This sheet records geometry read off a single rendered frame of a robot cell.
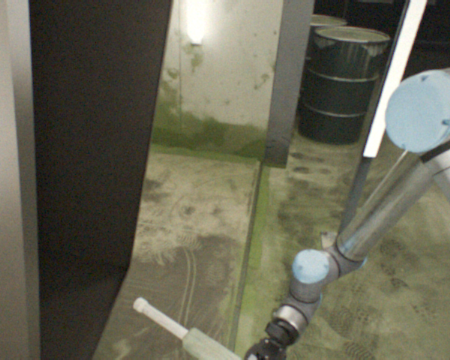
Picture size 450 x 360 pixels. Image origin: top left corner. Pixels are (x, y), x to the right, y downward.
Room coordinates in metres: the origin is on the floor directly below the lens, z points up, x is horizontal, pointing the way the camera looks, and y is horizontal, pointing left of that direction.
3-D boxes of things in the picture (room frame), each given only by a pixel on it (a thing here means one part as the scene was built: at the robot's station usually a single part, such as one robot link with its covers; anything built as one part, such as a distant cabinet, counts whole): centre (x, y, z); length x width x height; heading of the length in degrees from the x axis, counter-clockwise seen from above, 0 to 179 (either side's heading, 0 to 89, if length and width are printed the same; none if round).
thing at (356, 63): (3.04, -0.92, 0.44); 0.59 x 0.58 x 0.89; 7
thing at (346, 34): (3.05, -0.92, 0.86); 0.54 x 0.54 x 0.01
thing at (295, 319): (0.62, -0.19, 0.52); 0.10 x 0.05 x 0.09; 58
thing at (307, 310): (0.69, -0.24, 0.52); 0.12 x 0.09 x 0.10; 148
